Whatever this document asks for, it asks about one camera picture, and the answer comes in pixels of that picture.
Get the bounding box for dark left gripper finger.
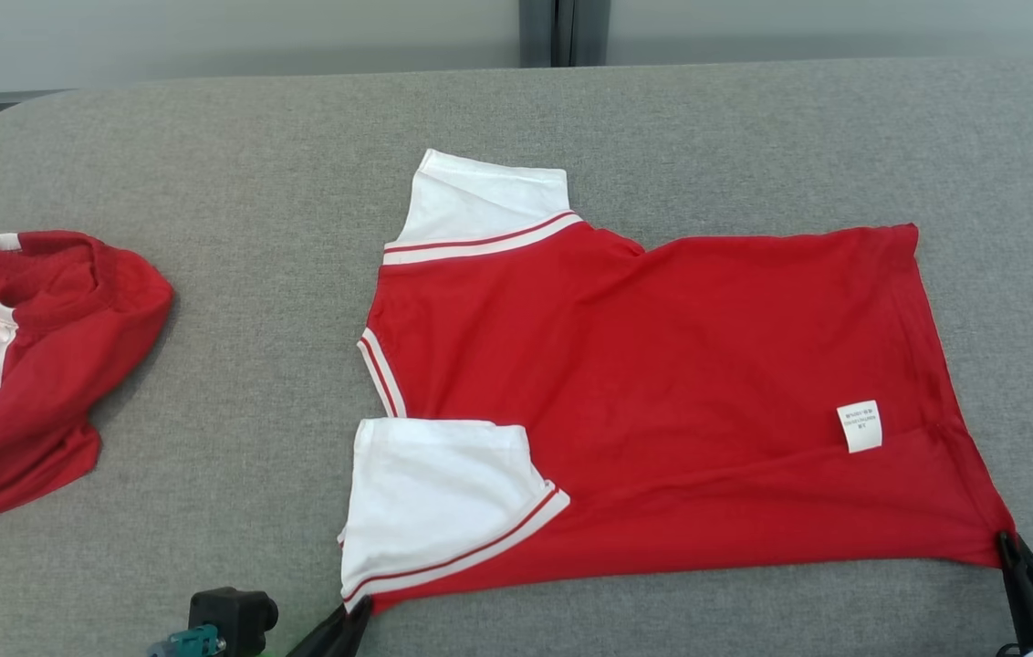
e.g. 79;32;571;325
287;598;360;657
334;597;373;657

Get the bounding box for left cable with teal plug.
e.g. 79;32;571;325
150;623;227;657

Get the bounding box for red shorts white stripes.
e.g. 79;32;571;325
0;231;175;521

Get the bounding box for red T-shirt white sleeves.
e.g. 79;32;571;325
339;149;1017;614

